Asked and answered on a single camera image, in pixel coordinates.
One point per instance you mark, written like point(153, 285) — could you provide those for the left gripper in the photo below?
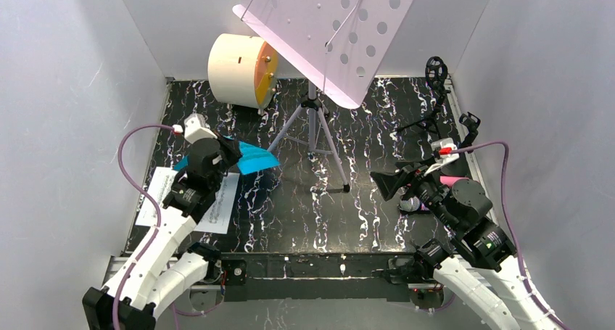
point(230, 149)

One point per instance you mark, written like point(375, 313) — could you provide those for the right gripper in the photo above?
point(405, 184)

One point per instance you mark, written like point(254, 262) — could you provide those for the blue sheet music page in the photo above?
point(257, 159)

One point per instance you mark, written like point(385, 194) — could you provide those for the blue mesh microphone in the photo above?
point(412, 206)

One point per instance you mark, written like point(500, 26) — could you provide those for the pink microphone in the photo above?
point(450, 180)

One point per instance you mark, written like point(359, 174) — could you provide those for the white sheet music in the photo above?
point(215, 221)

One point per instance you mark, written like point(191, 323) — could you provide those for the black round-base mic stand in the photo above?
point(472, 123)

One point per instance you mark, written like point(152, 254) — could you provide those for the silver tripod music stand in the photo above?
point(338, 45)

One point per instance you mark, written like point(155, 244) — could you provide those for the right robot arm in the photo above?
point(478, 263)

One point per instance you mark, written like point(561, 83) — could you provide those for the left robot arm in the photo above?
point(158, 241)

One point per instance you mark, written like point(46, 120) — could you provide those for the cream and orange drum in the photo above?
point(242, 71)

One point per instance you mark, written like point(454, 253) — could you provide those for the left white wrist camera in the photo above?
point(194, 129)

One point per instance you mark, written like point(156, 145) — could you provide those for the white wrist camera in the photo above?
point(444, 154)
point(194, 129)

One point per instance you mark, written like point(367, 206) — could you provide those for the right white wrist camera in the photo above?
point(444, 154)

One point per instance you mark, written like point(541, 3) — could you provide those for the aluminium frame rail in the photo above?
point(312, 276)

